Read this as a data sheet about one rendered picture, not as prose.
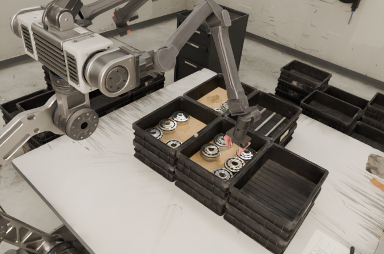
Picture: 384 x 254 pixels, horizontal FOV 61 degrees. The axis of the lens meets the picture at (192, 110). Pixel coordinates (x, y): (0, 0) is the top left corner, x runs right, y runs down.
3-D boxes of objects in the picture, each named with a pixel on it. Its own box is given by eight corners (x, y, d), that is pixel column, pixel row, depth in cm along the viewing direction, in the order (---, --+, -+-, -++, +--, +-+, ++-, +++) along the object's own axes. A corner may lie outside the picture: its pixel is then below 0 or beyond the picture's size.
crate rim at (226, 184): (227, 189, 138) (227, 185, 137) (174, 156, 152) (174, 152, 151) (271, 144, 164) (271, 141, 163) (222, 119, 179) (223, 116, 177)
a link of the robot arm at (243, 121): (236, 114, 139) (246, 121, 136) (245, 109, 143) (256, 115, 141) (232, 126, 143) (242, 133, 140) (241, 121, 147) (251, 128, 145)
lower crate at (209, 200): (220, 219, 150) (224, 202, 143) (172, 185, 164) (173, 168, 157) (262, 173, 176) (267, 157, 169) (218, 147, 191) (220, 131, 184)
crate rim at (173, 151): (174, 155, 152) (174, 152, 151) (130, 127, 167) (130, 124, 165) (222, 119, 179) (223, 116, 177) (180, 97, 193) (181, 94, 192)
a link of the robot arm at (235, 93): (202, 18, 139) (220, 9, 131) (211, 17, 143) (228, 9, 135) (226, 114, 143) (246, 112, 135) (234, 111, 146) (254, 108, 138)
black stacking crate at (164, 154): (173, 169, 158) (174, 152, 151) (131, 141, 172) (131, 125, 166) (219, 133, 184) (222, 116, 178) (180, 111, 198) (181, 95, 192)
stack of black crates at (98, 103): (94, 145, 264) (90, 112, 245) (74, 129, 279) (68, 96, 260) (132, 125, 290) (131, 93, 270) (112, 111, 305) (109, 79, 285)
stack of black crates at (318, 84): (318, 112, 330) (333, 73, 304) (306, 125, 311) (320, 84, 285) (283, 96, 351) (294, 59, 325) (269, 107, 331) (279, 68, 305)
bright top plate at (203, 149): (215, 160, 159) (215, 159, 159) (197, 152, 163) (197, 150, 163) (224, 149, 166) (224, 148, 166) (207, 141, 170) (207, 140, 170)
